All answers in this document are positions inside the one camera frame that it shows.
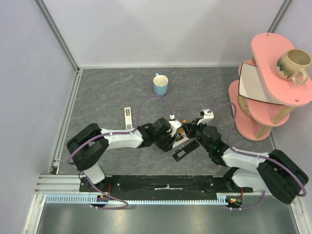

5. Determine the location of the black remote control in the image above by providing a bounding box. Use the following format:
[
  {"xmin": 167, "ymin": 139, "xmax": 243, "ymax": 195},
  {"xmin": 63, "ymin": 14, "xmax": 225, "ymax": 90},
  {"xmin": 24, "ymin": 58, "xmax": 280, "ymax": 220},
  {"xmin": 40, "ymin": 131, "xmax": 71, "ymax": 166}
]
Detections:
[{"xmin": 172, "ymin": 140, "xmax": 199, "ymax": 162}]

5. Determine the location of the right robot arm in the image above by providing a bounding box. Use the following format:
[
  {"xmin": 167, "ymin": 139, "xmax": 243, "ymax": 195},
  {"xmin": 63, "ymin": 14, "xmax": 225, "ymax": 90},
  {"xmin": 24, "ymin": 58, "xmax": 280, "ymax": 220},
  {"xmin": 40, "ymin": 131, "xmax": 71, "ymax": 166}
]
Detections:
[{"xmin": 182, "ymin": 119, "xmax": 309, "ymax": 204}]

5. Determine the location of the aluminium frame rail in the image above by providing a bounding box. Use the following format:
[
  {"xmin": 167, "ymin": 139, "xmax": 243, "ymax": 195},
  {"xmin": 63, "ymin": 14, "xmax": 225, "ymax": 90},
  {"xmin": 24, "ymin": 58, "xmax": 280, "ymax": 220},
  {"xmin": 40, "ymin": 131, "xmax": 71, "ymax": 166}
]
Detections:
[{"xmin": 22, "ymin": 0, "xmax": 82, "ymax": 234}]

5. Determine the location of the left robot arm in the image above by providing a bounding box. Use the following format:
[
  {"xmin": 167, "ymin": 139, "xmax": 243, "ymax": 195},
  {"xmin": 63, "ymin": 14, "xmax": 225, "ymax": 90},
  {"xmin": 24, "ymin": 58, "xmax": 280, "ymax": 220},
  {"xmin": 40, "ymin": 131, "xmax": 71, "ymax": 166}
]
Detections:
[{"xmin": 66, "ymin": 117, "xmax": 182, "ymax": 192}]

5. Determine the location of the white remote with QR label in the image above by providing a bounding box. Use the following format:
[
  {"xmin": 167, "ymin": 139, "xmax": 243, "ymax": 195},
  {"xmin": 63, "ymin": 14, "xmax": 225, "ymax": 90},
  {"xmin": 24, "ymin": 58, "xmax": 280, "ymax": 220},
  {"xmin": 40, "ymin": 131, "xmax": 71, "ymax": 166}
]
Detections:
[{"xmin": 124, "ymin": 107, "xmax": 133, "ymax": 130}]

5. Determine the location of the beige ceramic mug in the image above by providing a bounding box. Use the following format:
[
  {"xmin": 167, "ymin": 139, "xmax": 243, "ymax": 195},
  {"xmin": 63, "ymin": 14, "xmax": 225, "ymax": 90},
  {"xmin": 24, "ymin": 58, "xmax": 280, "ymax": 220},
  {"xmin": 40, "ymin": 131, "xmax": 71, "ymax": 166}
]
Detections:
[{"xmin": 275, "ymin": 49, "xmax": 312, "ymax": 85}]

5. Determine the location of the white remote control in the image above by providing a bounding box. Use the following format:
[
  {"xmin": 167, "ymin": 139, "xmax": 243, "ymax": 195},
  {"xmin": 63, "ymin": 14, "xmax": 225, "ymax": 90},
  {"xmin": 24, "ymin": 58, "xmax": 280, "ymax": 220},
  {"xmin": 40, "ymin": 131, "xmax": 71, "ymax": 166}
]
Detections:
[{"xmin": 173, "ymin": 135, "xmax": 188, "ymax": 148}]

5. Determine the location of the light blue cup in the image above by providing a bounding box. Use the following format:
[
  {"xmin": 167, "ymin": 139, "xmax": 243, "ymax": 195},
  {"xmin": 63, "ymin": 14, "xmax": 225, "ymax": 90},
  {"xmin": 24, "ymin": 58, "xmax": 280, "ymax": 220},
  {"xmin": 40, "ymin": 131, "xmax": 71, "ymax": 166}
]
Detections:
[{"xmin": 153, "ymin": 73, "xmax": 169, "ymax": 96}]

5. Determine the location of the light blue cable duct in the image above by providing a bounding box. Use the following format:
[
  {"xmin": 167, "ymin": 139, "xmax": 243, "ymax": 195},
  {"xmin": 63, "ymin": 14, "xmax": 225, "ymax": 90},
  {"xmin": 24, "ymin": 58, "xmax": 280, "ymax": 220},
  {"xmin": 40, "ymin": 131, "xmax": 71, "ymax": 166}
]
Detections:
[{"xmin": 45, "ymin": 194, "xmax": 238, "ymax": 205}]

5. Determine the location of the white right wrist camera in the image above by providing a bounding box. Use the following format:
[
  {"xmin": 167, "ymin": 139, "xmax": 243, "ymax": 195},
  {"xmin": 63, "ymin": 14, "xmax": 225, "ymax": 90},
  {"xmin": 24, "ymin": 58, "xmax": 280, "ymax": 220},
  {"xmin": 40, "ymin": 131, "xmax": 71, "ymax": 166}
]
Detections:
[{"xmin": 197, "ymin": 109, "xmax": 214, "ymax": 125}]

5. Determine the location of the pink wooden shelf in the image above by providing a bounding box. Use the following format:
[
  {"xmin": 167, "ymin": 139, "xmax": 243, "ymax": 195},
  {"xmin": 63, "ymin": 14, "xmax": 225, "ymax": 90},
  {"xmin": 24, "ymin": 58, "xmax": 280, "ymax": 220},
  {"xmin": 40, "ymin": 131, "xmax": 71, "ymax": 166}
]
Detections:
[{"xmin": 228, "ymin": 33, "xmax": 312, "ymax": 141}]

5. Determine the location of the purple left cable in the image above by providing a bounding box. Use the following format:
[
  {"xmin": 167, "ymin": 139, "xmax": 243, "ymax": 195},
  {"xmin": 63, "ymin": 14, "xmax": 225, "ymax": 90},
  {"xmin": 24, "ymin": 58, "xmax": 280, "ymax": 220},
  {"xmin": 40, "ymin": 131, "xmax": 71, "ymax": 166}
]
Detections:
[{"xmin": 67, "ymin": 96, "xmax": 176, "ymax": 210}]

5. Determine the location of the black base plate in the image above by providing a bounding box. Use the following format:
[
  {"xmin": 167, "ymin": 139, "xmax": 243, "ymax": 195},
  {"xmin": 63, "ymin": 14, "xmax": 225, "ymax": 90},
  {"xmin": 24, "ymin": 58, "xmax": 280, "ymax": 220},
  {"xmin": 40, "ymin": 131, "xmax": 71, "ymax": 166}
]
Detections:
[{"xmin": 79, "ymin": 174, "xmax": 254, "ymax": 195}]

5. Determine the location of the yellow handled screwdriver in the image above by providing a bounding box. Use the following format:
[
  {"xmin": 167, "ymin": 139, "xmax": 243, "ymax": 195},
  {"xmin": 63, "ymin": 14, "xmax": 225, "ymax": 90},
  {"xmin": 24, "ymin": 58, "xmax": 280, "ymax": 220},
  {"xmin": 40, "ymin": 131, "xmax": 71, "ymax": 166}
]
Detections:
[{"xmin": 178, "ymin": 119, "xmax": 187, "ymax": 135}]

